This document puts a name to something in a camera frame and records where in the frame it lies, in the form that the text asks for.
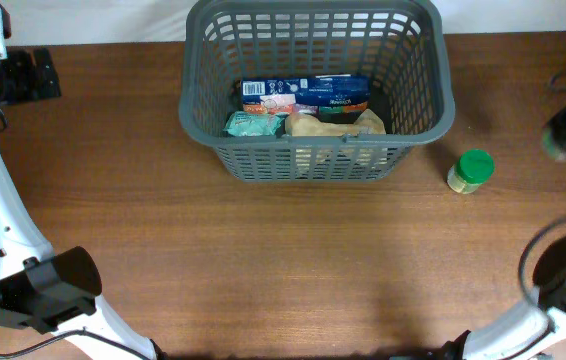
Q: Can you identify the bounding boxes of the right black cable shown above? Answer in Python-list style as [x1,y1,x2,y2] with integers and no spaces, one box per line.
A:
[492,69,566,360]

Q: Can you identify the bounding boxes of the tan food pouch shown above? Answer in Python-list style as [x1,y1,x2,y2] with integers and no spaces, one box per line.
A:
[285,108,387,169]

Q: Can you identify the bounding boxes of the teal snack packet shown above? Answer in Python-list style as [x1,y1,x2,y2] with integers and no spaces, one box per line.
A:
[224,111,285,137]

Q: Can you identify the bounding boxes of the grey plastic basket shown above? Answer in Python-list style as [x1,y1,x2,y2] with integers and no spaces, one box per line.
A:
[179,0,455,182]

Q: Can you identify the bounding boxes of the silver tin can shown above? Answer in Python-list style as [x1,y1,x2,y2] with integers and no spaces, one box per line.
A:
[542,129,566,162]

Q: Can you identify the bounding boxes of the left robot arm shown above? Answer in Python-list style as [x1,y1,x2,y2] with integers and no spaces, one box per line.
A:
[0,62,165,359]

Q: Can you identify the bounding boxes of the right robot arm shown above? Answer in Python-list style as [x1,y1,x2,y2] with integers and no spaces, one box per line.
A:
[428,216,566,360]

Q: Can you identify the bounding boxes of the blue carton box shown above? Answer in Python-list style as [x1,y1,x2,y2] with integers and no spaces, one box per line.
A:
[240,74,371,115]

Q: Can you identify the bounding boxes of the green lid jar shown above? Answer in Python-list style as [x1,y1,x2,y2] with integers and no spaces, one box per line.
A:
[447,149,495,194]

